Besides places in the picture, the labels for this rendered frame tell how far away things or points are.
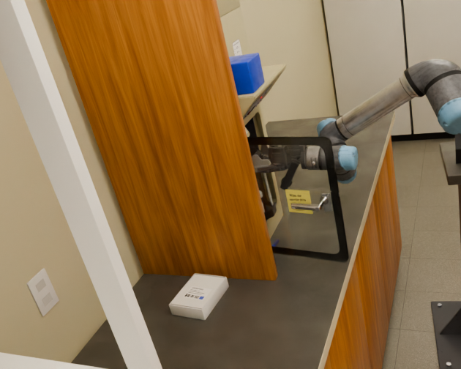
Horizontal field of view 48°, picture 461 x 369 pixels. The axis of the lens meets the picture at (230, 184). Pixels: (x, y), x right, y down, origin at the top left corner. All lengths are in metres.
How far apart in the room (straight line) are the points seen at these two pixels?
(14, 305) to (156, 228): 0.50
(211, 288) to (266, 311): 0.19
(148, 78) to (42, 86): 0.89
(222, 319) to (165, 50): 0.77
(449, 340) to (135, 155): 1.78
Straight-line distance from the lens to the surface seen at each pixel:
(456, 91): 1.58
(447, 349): 2.69
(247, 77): 1.45
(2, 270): 1.43
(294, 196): 1.50
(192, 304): 1.56
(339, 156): 1.60
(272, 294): 1.57
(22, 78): 0.60
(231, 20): 1.64
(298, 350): 1.39
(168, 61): 1.41
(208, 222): 1.58
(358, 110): 1.71
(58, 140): 0.60
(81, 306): 1.66
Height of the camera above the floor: 1.89
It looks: 24 degrees down
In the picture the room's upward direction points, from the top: 14 degrees counter-clockwise
